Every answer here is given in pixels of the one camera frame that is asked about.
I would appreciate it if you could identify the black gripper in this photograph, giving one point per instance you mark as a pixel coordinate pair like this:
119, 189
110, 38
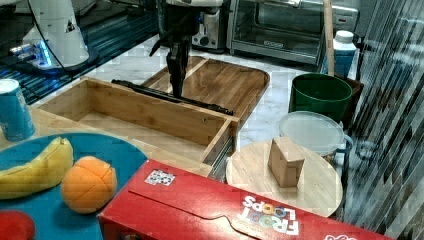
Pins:
177, 24

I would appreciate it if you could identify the black drawer handle bar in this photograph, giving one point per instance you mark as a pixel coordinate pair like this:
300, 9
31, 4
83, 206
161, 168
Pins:
170, 97

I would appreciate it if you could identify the light wooden drawer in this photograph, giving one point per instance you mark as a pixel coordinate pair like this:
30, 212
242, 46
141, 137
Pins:
183, 136

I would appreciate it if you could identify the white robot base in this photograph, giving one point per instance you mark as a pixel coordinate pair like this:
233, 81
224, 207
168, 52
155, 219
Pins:
55, 40

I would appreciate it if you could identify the dark wooden cutting board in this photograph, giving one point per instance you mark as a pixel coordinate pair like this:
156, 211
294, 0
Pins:
234, 87

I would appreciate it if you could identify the silver toaster oven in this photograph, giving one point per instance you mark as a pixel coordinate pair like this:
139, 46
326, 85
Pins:
291, 30

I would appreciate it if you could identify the red Froot Loops box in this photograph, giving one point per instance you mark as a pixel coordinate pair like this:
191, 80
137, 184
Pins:
161, 202

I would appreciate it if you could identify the small wooden block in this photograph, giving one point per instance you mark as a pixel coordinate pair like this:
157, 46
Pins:
285, 161

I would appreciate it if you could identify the green bucket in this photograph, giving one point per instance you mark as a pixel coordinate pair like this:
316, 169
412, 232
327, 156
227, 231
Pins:
320, 93

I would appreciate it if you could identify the wooden stick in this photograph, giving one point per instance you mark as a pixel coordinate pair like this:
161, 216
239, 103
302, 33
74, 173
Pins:
328, 25

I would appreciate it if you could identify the orange plush fruit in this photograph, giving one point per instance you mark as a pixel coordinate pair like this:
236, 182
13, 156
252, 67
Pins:
88, 185

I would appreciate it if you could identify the clear plastic lidded container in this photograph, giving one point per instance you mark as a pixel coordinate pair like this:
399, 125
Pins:
316, 132

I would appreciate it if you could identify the blue white-capped bottle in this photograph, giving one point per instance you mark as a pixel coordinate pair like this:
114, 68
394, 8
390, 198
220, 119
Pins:
344, 51

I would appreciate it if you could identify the yellow plush banana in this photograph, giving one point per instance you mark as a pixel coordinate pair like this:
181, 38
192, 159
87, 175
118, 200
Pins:
44, 171

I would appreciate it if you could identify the blue cylindrical can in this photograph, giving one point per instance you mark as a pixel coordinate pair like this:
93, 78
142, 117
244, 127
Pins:
15, 118

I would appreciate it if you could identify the dark brown wooden box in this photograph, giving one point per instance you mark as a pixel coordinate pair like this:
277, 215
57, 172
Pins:
353, 96

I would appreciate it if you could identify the round light wooden board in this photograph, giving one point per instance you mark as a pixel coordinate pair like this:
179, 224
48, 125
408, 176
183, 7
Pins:
319, 189

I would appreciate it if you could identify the blue round plate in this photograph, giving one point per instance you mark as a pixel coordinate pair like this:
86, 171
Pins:
51, 213

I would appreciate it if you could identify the red plush fruit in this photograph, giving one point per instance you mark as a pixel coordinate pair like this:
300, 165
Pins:
16, 225

